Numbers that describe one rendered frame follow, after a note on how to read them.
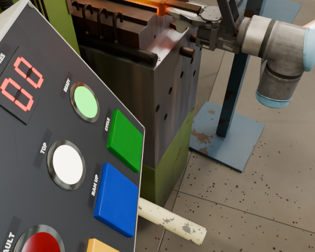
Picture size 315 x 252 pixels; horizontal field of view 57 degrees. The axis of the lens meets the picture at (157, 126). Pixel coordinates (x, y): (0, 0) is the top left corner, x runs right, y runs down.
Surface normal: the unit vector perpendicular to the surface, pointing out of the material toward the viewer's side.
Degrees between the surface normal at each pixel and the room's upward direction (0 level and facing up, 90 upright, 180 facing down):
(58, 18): 90
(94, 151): 60
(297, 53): 75
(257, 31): 44
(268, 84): 90
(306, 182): 0
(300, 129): 0
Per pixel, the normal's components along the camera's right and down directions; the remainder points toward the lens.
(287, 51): -0.44, 0.55
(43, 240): 0.85, -0.37
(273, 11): 0.00, -0.66
